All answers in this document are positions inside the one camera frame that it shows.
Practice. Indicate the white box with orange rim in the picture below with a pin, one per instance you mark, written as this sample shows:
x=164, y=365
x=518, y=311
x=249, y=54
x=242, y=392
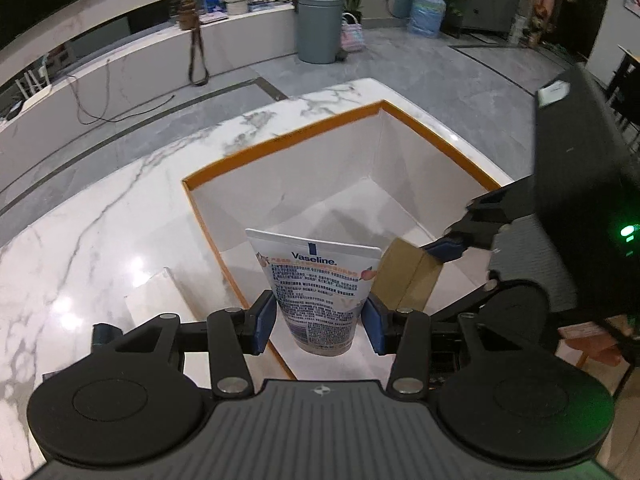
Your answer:
x=300, y=195

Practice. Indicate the white lotion tube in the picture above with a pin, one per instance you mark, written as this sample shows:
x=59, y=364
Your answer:
x=315, y=290

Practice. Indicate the long white marble console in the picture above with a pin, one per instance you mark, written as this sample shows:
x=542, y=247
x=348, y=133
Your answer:
x=140, y=55

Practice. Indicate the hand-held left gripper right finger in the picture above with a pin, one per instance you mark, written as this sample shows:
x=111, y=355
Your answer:
x=375, y=325

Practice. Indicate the dark wooden chair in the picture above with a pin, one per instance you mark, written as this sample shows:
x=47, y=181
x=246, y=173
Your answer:
x=625, y=90

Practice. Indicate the brown camera bag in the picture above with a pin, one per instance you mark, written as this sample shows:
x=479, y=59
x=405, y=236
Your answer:
x=188, y=14

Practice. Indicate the dried flower bouquet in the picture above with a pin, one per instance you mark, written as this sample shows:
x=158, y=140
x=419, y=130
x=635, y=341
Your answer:
x=544, y=12

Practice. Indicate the wooden stool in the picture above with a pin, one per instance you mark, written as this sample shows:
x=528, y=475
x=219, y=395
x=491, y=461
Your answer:
x=592, y=342

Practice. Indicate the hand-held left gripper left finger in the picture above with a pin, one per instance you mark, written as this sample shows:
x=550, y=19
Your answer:
x=265, y=321

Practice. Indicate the white router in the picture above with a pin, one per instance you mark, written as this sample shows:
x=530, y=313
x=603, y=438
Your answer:
x=34, y=82

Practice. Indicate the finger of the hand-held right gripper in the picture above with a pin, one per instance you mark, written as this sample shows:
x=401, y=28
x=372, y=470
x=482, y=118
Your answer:
x=462, y=301
x=441, y=249

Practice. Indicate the blue water jug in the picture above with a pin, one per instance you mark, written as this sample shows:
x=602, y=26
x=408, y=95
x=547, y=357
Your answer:
x=426, y=10

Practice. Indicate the pink handbag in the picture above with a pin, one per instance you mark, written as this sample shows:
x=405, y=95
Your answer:
x=352, y=35

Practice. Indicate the brown cardboard box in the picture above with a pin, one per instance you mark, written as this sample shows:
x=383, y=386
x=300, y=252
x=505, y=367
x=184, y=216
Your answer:
x=405, y=275

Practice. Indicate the grey trash can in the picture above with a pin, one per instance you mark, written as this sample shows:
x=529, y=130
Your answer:
x=320, y=27

